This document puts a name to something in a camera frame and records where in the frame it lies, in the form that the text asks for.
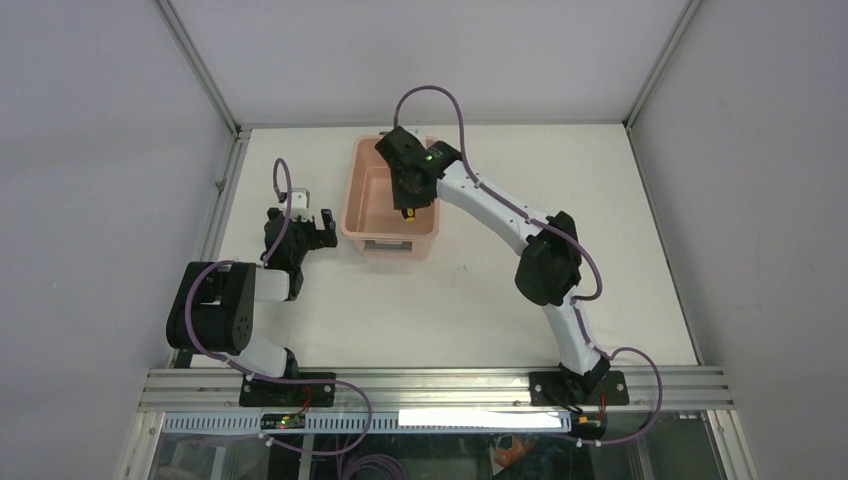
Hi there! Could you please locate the pink plastic bin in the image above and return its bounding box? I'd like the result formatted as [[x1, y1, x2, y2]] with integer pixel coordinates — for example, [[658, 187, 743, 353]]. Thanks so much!
[[339, 135, 440, 260]]

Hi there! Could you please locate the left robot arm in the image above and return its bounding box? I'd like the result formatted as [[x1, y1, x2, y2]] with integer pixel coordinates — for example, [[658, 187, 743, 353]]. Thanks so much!
[[166, 207, 338, 406]]

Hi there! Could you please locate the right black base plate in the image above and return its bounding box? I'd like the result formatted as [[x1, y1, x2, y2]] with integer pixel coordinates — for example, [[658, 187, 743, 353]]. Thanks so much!
[[528, 370, 630, 407]]

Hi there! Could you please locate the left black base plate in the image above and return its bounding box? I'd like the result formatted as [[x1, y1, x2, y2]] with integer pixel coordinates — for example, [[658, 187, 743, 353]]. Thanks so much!
[[238, 371, 336, 409]]

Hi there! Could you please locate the slotted cable duct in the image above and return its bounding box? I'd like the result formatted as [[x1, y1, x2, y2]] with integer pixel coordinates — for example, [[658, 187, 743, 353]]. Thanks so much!
[[163, 409, 571, 436]]

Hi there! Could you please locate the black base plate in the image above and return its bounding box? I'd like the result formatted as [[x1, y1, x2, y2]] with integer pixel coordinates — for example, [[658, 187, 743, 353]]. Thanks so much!
[[528, 370, 630, 407], [238, 371, 336, 409]]

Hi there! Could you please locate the aluminium front rail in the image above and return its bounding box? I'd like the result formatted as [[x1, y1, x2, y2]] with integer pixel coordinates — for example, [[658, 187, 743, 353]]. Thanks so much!
[[138, 366, 735, 412]]

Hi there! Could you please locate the orange object under table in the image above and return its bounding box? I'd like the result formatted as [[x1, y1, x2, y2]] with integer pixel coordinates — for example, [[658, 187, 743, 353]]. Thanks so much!
[[492, 435, 535, 468]]

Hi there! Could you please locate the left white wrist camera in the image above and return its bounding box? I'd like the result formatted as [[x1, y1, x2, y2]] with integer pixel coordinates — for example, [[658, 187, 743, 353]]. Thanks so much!
[[285, 188, 314, 222]]

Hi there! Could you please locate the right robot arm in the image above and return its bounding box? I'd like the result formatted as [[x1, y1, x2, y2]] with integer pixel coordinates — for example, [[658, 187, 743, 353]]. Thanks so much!
[[375, 126, 610, 405]]

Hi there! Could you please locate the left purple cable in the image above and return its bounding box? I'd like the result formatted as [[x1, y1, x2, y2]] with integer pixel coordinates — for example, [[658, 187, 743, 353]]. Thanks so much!
[[183, 157, 374, 458]]

